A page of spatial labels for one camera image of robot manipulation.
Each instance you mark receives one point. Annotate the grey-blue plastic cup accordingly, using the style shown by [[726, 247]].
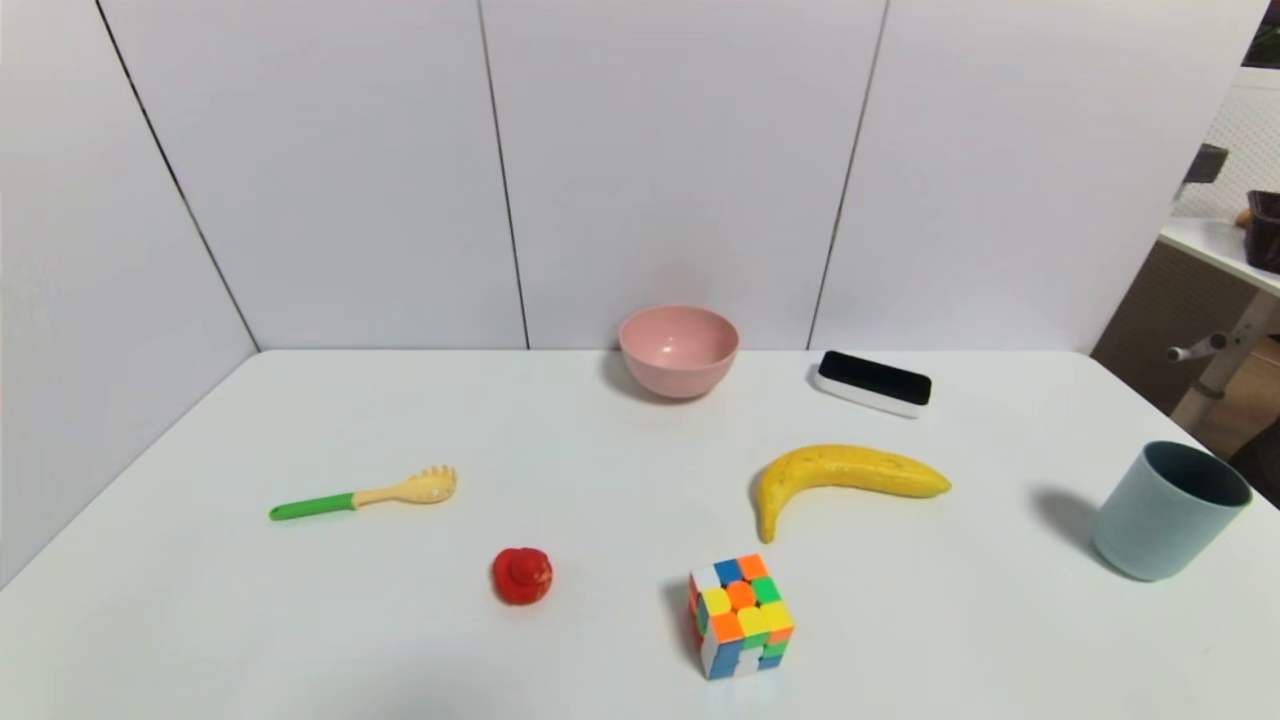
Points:
[[1150, 530]]

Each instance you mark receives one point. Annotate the pink bowl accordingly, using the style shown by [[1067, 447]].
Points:
[[680, 376]]

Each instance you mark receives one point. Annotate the black and white board eraser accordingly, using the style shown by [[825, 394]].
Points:
[[875, 379]]

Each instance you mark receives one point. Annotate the yellow banana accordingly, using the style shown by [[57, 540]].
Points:
[[850, 468]]

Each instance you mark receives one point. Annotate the red rubber duck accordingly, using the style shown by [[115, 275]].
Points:
[[522, 580]]

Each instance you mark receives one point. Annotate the multicoloured puzzle cube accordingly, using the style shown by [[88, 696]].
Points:
[[740, 620]]

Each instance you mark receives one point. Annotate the white desk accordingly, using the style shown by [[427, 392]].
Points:
[[1200, 241]]

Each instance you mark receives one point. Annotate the white desk leg with crank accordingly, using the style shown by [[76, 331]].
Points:
[[1228, 360]]

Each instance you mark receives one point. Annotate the dark grey box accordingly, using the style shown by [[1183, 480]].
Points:
[[1206, 163]]

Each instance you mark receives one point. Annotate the black container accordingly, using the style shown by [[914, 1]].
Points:
[[1264, 232]]

